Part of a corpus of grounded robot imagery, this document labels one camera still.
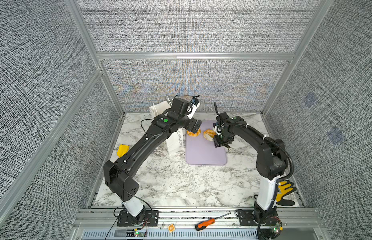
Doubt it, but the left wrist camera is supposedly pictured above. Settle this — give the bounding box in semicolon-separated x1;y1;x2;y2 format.
187;96;200;119

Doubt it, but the yellow toy shovel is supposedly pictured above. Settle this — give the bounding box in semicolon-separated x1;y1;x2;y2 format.
117;145;130;158

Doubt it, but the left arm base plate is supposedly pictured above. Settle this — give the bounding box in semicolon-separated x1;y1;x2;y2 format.
117;210;159;227

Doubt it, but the ring-shaped fake bread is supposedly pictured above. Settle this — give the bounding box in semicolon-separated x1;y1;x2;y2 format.
187;129;201;137

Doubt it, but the lilac plastic tray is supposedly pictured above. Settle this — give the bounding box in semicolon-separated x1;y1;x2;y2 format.
185;120;227;166

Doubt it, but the white paper bag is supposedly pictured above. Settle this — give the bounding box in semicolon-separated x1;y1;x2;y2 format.
149;98;184;157

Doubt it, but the aluminium front rail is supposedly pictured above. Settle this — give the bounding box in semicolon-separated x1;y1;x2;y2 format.
69;207;331;240

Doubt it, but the small orange tag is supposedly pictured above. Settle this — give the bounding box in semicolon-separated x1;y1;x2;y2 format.
168;224;175;233

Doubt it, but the yellow black work glove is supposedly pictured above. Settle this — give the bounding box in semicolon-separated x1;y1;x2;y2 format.
276;180;297;207

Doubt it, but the round twisted fake bun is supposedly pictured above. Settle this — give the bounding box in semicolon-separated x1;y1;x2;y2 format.
204;129;216;142

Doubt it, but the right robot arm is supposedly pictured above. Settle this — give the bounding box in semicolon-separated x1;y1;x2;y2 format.
213;103;294;225

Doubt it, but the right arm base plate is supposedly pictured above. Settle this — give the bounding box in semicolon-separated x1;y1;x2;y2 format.
235;208;283;234

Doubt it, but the orange handled screwdriver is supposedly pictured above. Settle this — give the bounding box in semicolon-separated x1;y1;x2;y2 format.
195;213;231;232

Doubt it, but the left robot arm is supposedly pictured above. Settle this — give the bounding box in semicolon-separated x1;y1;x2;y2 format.
103;95;202;218

